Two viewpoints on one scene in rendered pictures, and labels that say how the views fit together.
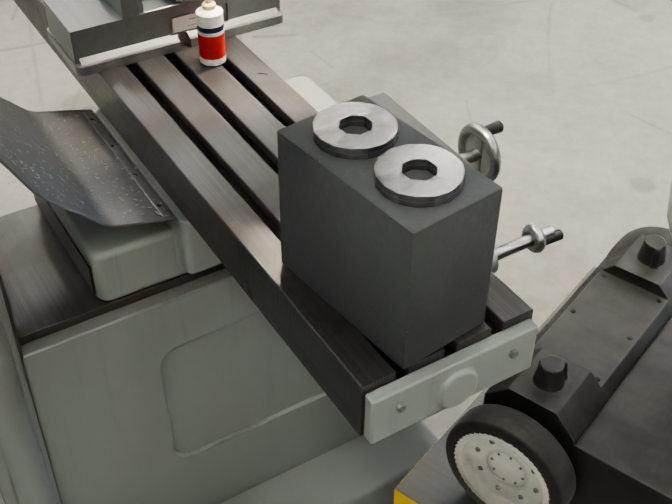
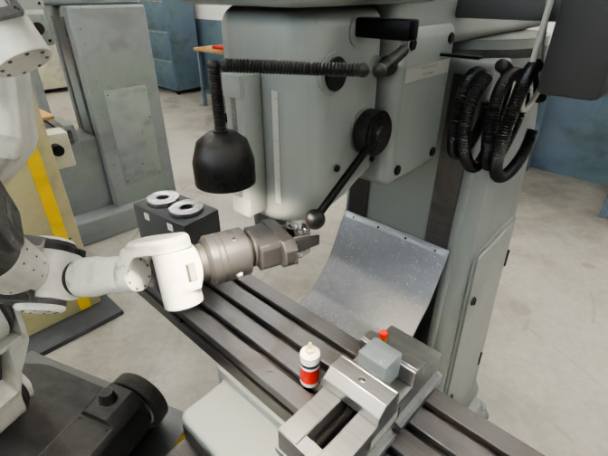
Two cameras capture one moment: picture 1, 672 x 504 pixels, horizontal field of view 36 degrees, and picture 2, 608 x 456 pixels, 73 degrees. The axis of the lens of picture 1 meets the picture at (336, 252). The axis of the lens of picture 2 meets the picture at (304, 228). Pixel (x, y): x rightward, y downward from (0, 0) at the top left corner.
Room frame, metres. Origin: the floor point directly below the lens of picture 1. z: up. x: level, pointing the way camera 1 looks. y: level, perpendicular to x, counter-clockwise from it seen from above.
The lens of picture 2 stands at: (1.93, 0.02, 1.65)
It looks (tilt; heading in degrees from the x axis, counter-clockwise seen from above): 30 degrees down; 164
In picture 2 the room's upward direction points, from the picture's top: straight up
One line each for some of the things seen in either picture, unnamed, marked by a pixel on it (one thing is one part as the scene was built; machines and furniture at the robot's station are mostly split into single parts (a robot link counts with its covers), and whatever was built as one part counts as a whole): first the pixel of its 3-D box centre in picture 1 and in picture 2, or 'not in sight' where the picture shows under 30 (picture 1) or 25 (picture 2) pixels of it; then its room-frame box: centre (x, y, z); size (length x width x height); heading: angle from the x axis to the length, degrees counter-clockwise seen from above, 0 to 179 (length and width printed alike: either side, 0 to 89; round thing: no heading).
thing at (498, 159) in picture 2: not in sight; (480, 118); (1.31, 0.52, 1.45); 0.18 x 0.16 x 0.21; 122
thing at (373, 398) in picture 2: not in sight; (359, 388); (1.48, 0.25, 1.03); 0.12 x 0.06 x 0.04; 31
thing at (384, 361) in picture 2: not in sight; (378, 363); (1.45, 0.30, 1.05); 0.06 x 0.05 x 0.06; 31
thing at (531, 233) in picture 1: (516, 245); not in sight; (1.44, -0.33, 0.52); 0.22 x 0.06 x 0.06; 122
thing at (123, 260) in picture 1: (213, 170); (299, 389); (1.28, 0.19, 0.80); 0.50 x 0.35 x 0.12; 122
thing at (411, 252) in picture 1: (383, 223); (179, 232); (0.86, -0.05, 1.04); 0.22 x 0.12 x 0.20; 38
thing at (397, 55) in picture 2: not in sight; (393, 59); (1.48, 0.25, 1.58); 0.17 x 0.01 x 0.01; 144
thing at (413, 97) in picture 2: not in sight; (367, 96); (1.18, 0.36, 1.47); 0.24 x 0.19 x 0.26; 32
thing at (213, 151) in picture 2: not in sight; (223, 156); (1.47, 0.05, 1.48); 0.07 x 0.07 x 0.06
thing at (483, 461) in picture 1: (509, 466); (137, 400); (0.95, -0.26, 0.50); 0.20 x 0.05 x 0.20; 52
